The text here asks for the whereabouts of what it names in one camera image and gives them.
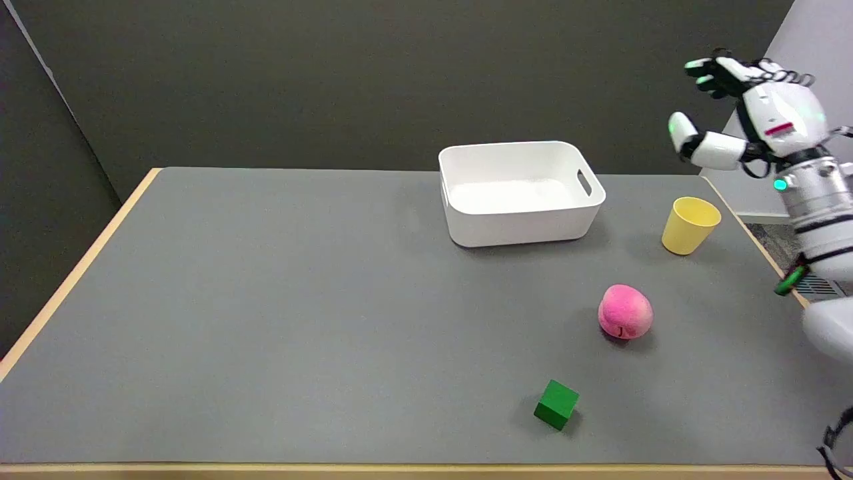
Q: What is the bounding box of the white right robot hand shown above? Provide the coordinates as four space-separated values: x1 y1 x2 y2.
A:
668 48 831 179

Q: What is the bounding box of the yellow plastic cup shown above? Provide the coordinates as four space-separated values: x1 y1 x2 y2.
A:
661 197 722 256

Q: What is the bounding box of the pink toy peach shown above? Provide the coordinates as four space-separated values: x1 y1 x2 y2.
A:
598 284 654 341

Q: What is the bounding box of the white plastic bin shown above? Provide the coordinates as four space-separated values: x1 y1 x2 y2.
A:
438 141 607 249

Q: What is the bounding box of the green wooden cube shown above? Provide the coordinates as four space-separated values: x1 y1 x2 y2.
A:
533 379 580 431

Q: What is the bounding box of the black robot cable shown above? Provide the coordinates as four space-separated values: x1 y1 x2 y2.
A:
818 407 853 480

